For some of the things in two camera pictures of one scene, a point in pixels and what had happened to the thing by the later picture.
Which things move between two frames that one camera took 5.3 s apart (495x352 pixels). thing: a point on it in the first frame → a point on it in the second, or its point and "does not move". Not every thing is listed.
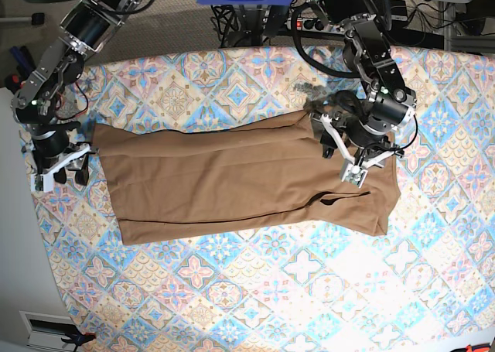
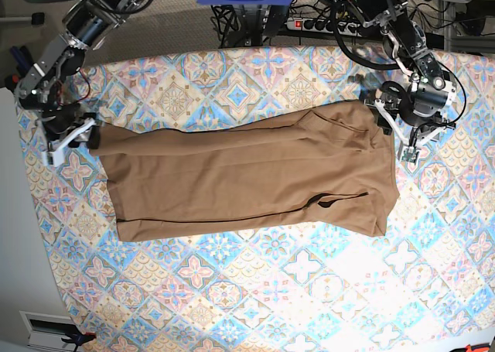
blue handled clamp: x=25 y=63 does not move
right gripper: x=369 y=121 → x=408 y=110
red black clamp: x=16 y=83 does not move
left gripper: x=51 y=147 → x=64 y=120
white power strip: x=315 y=24 does not move
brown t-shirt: x=240 y=178 does not move
